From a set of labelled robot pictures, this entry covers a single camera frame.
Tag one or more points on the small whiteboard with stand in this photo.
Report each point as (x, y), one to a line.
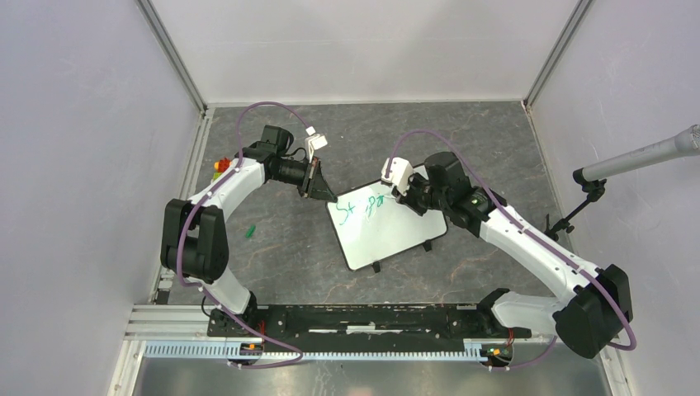
(371, 226)

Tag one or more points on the black microphone stand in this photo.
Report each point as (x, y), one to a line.
(594, 190)

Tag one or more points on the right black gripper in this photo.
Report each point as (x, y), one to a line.
(408, 198)

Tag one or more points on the grey microphone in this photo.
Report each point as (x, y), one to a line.
(684, 144)

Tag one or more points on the green marker cap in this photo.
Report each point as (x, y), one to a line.
(251, 230)

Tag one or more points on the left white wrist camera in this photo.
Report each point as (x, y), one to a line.
(314, 141)

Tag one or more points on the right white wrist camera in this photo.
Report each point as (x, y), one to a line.
(396, 173)

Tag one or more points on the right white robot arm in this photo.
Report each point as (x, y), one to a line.
(590, 307)

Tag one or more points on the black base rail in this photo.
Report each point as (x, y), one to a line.
(393, 328)

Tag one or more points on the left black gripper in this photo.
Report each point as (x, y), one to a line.
(320, 189)

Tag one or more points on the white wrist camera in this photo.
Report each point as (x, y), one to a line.
(314, 141)
(396, 173)

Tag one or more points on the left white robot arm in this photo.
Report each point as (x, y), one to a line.
(194, 241)

